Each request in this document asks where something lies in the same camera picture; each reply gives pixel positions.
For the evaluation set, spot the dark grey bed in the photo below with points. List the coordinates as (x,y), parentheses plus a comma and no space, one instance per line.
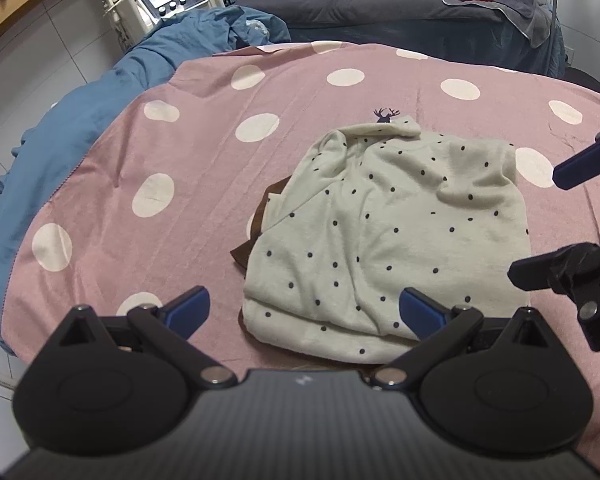
(355,5)

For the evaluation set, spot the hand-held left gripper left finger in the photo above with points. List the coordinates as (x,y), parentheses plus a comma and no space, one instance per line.
(190,310)

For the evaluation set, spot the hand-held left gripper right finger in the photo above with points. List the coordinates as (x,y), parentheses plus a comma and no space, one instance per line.
(420,312)

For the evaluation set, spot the blue quilt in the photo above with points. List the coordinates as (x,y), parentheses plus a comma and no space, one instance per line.
(80,125)

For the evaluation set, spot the brown garment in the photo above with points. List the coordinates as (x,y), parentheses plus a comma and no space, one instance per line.
(252,255)

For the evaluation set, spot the grey towel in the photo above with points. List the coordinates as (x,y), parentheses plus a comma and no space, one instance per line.
(520,15)

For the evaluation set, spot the white black-dotted shirt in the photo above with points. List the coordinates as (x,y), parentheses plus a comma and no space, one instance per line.
(380,240)

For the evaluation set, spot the white machine with screen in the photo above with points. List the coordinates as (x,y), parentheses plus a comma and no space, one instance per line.
(170,0)

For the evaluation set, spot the pink polka dot bed sheet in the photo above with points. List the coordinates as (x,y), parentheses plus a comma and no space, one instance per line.
(180,160)

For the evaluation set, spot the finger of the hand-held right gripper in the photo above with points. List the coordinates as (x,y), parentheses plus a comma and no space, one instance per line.
(580,162)
(555,265)

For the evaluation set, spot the white wall outlet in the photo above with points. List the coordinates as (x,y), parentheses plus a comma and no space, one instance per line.
(570,55)

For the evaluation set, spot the black stool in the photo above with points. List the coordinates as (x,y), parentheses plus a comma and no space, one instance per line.
(582,79)

